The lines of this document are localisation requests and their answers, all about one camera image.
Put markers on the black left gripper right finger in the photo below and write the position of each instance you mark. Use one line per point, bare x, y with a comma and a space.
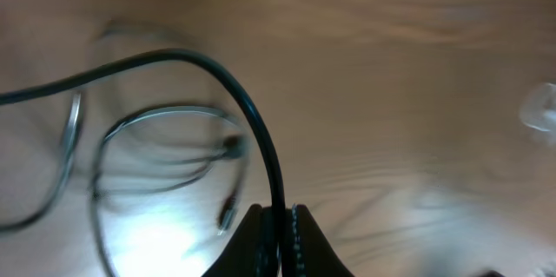
306, 251

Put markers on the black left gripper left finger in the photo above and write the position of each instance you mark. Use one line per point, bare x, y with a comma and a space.
252, 251

